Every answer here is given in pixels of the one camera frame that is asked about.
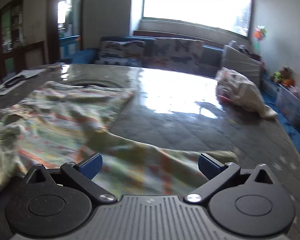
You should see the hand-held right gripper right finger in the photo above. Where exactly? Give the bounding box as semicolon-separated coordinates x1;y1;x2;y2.
184;153;278;204

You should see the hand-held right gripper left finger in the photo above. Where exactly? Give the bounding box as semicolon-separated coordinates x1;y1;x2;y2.
23;152;117;204

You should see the colourful floral striped shirt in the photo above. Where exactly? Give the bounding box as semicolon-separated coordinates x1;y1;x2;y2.
0;80;241;197

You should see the cream crumpled garment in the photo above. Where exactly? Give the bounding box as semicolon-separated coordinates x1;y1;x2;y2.
215;67;279;119

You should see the round black induction cooktop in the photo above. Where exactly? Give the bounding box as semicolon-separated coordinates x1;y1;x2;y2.
64;78;123;89

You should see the clear plastic storage box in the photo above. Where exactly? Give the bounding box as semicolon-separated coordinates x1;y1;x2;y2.
275;83;300;128

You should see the blue sofa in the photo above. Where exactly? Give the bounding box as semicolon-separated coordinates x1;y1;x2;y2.
60;36;300;161

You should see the grey pillow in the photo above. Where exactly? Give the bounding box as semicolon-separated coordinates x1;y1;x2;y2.
221;40;263;87

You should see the white paper sheet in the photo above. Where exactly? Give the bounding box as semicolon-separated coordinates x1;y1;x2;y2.
0;68;47;96

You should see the black flat device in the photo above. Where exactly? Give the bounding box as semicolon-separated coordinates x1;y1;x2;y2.
4;76;28;88

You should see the large butterfly print cushion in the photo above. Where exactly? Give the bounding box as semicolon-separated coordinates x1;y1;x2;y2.
142;38;205;76

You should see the brown teddy bear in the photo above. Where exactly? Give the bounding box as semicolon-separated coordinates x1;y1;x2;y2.
270;66;294;86

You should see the small butterfly print cushion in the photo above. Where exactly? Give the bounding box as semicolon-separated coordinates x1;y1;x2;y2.
94;40;147;67

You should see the blue cabinet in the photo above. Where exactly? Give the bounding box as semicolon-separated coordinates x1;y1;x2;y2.
58;36;82;63

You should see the colourful pinwheel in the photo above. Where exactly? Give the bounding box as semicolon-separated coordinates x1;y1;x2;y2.
252;25;268;42

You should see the dark wooden cabinet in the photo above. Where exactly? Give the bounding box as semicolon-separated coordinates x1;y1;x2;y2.
0;0;46;81

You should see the window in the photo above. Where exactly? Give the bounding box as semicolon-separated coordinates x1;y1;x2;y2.
132;0;253;37

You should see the dark wooden door frame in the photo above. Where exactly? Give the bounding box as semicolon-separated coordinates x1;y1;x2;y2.
46;0;86;63

